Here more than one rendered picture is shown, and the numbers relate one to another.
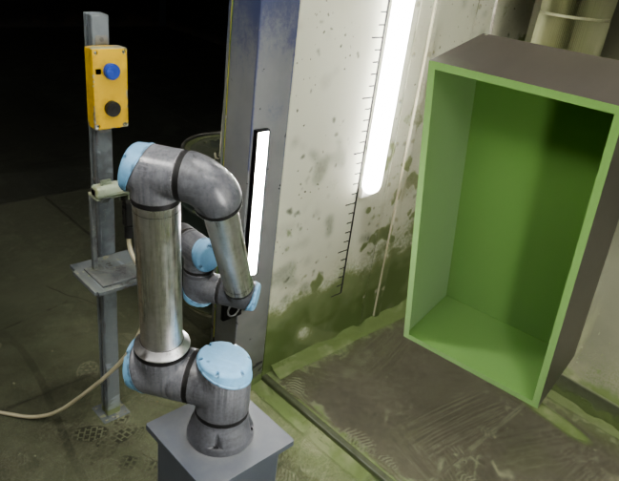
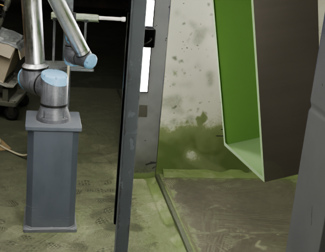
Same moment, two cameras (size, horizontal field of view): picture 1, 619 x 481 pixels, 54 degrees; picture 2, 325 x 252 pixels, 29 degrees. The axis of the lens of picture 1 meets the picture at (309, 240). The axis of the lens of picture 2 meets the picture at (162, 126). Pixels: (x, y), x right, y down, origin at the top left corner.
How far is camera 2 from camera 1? 254 cm
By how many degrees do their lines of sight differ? 33
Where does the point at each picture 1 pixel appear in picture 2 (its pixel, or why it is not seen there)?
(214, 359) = (49, 72)
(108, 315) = not seen: hidden behind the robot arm
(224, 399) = (46, 89)
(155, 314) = (26, 42)
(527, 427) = not seen: hidden behind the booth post
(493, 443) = (272, 236)
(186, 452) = (31, 118)
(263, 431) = (71, 123)
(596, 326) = not seen: outside the picture
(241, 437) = (55, 116)
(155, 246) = (25, 6)
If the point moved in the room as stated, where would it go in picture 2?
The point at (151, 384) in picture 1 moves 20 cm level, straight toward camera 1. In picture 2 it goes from (24, 81) to (4, 88)
